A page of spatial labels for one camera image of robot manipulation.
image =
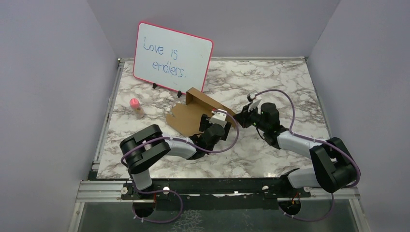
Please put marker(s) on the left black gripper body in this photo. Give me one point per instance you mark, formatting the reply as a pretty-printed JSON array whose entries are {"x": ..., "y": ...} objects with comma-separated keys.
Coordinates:
[{"x": 205, "y": 123}]

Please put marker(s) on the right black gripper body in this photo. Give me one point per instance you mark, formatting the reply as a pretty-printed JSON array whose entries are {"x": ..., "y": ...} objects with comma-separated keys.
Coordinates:
[{"x": 253, "y": 118}]

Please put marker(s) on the brown cardboard box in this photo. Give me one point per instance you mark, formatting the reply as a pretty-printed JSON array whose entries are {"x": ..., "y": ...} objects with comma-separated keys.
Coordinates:
[{"x": 185, "y": 118}]

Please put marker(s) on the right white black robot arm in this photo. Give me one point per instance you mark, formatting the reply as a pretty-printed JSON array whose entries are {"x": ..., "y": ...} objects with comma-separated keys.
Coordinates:
[{"x": 333, "y": 166}]

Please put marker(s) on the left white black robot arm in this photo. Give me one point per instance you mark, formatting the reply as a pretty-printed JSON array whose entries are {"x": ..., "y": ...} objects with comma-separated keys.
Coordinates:
[{"x": 144, "y": 148}]

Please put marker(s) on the pink capped small bottle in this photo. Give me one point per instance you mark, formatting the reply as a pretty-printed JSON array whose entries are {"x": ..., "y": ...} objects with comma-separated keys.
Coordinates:
[{"x": 137, "y": 108}]

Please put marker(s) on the pink framed whiteboard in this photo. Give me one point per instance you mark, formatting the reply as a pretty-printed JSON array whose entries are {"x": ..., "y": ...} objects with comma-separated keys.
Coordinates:
[{"x": 171, "y": 59}]

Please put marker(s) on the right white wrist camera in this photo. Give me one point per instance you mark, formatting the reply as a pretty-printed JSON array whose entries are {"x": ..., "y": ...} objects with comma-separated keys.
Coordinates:
[{"x": 254, "y": 101}]

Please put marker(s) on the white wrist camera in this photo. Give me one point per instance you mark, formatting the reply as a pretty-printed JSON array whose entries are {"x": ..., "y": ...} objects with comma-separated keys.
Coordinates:
[
  {"x": 254, "y": 101},
  {"x": 218, "y": 117}
]

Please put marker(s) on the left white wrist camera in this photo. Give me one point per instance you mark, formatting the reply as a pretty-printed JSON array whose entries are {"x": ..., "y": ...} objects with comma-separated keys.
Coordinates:
[{"x": 218, "y": 117}]

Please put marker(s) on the aluminium front frame rail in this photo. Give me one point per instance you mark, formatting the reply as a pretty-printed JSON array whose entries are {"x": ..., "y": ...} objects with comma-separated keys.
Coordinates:
[{"x": 110, "y": 192}]

